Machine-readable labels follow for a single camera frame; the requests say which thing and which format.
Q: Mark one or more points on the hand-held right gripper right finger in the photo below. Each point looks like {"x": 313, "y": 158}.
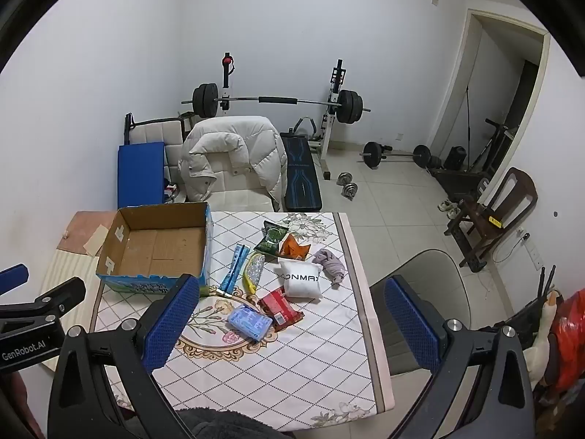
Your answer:
{"x": 411, "y": 324}

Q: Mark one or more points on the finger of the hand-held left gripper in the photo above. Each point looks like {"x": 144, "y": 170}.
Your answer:
{"x": 13, "y": 279}
{"x": 61, "y": 295}

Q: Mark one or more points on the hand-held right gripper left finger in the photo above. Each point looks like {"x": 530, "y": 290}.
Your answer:
{"x": 176, "y": 320}

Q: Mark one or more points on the blue tissue pack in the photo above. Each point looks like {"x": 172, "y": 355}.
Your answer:
{"x": 249, "y": 322}

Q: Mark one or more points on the cardboard box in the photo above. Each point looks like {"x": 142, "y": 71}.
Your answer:
{"x": 155, "y": 247}

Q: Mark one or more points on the long blue packet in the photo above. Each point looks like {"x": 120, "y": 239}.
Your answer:
{"x": 233, "y": 270}

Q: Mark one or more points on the yellow silver scrub sponge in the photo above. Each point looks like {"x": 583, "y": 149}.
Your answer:
{"x": 254, "y": 270}

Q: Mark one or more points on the purple grey cloth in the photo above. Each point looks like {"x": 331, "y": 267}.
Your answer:
{"x": 331, "y": 263}

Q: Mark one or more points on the red snack packet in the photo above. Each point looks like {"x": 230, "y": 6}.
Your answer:
{"x": 279, "y": 306}

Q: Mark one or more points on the white printed pouch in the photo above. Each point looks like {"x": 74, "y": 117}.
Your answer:
{"x": 299, "y": 283}

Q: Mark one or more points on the green snack packet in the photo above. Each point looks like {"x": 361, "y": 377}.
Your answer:
{"x": 273, "y": 237}

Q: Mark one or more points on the orange snack packet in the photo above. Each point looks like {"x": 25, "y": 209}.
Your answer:
{"x": 292, "y": 249}

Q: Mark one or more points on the person's left forearm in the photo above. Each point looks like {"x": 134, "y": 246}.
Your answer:
{"x": 11, "y": 393}

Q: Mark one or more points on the beige striped table cover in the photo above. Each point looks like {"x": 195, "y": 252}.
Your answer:
{"x": 68, "y": 274}

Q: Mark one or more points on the grey chair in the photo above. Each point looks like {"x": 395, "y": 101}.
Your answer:
{"x": 429, "y": 265}

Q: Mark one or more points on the beige paper patch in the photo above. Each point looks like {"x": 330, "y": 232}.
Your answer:
{"x": 95, "y": 239}

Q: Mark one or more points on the person's dark fleece clothing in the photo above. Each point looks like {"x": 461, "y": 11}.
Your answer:
{"x": 228, "y": 423}

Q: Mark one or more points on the white shoe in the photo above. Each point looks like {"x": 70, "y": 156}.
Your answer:
{"x": 444, "y": 204}
{"x": 454, "y": 211}

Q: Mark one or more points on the small red white box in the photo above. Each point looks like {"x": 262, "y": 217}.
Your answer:
{"x": 172, "y": 190}

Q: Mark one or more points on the white plush goose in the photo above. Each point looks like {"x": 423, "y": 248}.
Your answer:
{"x": 541, "y": 329}

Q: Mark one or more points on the small yellow tool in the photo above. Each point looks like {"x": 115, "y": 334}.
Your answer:
{"x": 496, "y": 220}

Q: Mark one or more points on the white padded chair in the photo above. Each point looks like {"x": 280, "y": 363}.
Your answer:
{"x": 237, "y": 199}
{"x": 155, "y": 132}

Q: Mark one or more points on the black router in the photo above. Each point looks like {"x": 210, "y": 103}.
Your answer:
{"x": 546, "y": 283}

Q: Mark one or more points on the blue folded mat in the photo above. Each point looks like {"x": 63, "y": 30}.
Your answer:
{"x": 140, "y": 173}

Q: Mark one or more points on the chrome dumbbell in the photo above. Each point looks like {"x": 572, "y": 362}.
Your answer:
{"x": 343, "y": 177}
{"x": 351, "y": 190}

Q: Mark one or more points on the red plastic bag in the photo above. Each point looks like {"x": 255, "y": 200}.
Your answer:
{"x": 569, "y": 324}

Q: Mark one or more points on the short barbell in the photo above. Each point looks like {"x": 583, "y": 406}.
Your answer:
{"x": 397, "y": 158}

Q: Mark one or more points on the dark wooden chair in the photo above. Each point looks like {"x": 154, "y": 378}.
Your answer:
{"x": 516, "y": 192}

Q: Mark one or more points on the black round weight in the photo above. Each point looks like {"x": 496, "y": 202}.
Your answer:
{"x": 454, "y": 158}

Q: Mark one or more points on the black weight bench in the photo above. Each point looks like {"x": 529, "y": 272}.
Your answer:
{"x": 301, "y": 178}

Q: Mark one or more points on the white puffer jacket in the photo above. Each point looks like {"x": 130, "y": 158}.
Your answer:
{"x": 237, "y": 146}

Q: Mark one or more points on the black exercise machine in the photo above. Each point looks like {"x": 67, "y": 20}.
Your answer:
{"x": 498, "y": 133}

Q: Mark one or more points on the white barbell rack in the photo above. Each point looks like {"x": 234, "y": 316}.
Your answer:
{"x": 330, "y": 123}

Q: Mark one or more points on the barbell with black plates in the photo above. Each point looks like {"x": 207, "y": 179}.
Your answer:
{"x": 274, "y": 99}

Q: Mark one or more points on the white wall socket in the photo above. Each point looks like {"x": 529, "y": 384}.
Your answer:
{"x": 534, "y": 254}

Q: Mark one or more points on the door frame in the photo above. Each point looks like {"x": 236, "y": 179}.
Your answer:
{"x": 470, "y": 55}

